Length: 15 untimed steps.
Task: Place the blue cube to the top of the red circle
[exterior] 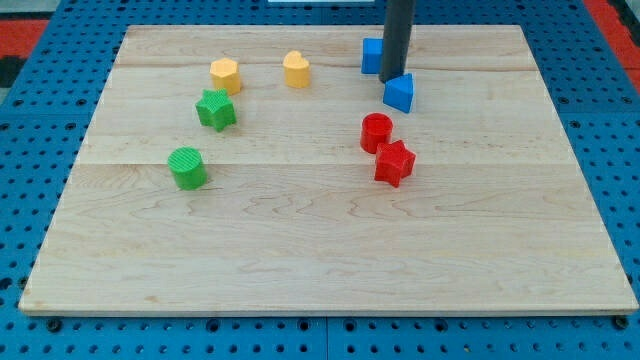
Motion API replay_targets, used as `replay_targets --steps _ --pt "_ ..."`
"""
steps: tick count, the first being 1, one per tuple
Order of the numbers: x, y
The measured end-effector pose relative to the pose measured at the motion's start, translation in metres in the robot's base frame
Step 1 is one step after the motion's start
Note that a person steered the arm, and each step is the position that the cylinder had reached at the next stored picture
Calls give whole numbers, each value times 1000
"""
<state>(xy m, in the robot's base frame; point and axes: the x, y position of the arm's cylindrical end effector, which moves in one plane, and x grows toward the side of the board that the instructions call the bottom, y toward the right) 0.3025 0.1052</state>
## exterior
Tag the blue cube block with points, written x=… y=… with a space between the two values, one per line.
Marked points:
x=371 y=55

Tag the red star block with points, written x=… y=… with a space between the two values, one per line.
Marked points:
x=393 y=162

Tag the red cylinder block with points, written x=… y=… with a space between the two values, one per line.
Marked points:
x=376 y=128

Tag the light wooden board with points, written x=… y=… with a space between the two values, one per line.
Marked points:
x=495 y=220

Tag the yellow heart block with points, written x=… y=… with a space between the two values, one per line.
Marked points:
x=297 y=72

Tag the blue triangle block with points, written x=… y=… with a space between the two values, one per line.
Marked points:
x=398 y=93

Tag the green star block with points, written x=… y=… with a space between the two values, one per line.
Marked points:
x=215 y=109

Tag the green cylinder block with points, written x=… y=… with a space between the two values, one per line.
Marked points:
x=187 y=167

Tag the yellow hexagon block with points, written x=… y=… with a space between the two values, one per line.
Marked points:
x=225 y=74

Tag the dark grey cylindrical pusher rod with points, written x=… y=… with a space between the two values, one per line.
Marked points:
x=397 y=31

